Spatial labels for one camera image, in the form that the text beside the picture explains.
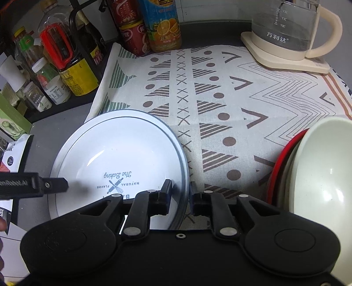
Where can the patterned tasselled table cloth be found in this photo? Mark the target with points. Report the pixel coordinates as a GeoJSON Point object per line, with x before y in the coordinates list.
{"type": "Point", "coordinates": [232, 116]}

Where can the orange juice bottle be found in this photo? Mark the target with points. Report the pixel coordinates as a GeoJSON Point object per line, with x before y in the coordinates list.
{"type": "Point", "coordinates": [161, 21]}

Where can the small white-lid jar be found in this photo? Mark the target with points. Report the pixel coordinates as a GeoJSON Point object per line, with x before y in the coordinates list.
{"type": "Point", "coordinates": [51, 82]}

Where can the lower red drink can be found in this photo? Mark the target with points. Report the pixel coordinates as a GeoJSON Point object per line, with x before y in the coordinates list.
{"type": "Point", "coordinates": [136, 38]}

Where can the red drink can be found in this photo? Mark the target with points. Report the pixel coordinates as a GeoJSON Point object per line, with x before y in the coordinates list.
{"type": "Point", "coordinates": [136, 38]}
{"type": "Point", "coordinates": [125, 11]}

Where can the white plate blue logo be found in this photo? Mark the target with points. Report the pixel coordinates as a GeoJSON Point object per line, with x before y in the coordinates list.
{"type": "Point", "coordinates": [168, 161]}
{"type": "Point", "coordinates": [107, 155]}

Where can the red and black bowl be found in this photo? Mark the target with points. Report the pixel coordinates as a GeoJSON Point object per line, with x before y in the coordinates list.
{"type": "Point", "coordinates": [275, 177]}

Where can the black metal shelf rack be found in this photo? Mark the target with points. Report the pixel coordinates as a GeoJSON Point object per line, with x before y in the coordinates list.
{"type": "Point", "coordinates": [90, 44]}

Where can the pale green bowl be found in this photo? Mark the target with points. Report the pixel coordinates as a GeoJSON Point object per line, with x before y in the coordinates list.
{"type": "Point", "coordinates": [283, 190]}
{"type": "Point", "coordinates": [320, 184]}

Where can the upper red drink can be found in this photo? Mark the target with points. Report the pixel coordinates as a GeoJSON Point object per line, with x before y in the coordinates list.
{"type": "Point", "coordinates": [125, 11]}

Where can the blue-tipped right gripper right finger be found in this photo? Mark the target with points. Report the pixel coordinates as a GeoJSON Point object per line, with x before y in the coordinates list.
{"type": "Point", "coordinates": [213, 206]}

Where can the glass kettle cream handle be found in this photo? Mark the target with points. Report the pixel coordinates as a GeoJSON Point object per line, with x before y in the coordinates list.
{"type": "Point", "coordinates": [287, 29]}

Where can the white cap oil sprayer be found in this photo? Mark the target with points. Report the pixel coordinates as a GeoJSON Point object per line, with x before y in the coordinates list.
{"type": "Point", "coordinates": [12, 74]}

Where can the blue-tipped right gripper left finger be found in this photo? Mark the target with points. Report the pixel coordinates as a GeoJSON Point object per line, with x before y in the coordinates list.
{"type": "Point", "coordinates": [145, 205]}

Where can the large soy sauce bottle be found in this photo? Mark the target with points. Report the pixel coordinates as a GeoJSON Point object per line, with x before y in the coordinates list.
{"type": "Point", "coordinates": [61, 47]}

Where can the green label sauce bottle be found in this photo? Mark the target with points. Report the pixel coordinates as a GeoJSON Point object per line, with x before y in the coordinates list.
{"type": "Point", "coordinates": [25, 42]}

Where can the metal-lid spice shaker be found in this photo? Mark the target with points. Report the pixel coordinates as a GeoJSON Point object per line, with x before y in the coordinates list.
{"type": "Point", "coordinates": [36, 97]}

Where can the white snack pouch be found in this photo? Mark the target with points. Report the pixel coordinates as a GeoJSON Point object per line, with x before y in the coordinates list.
{"type": "Point", "coordinates": [15, 156]}

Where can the large white flower plate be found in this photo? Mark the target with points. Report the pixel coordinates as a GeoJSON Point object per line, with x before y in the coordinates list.
{"type": "Point", "coordinates": [57, 204]}

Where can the green carton box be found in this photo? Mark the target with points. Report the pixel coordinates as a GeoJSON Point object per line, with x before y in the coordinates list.
{"type": "Point", "coordinates": [12, 122]}

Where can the person's left hand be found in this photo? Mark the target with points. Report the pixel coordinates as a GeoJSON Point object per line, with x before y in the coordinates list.
{"type": "Point", "coordinates": [3, 228]}

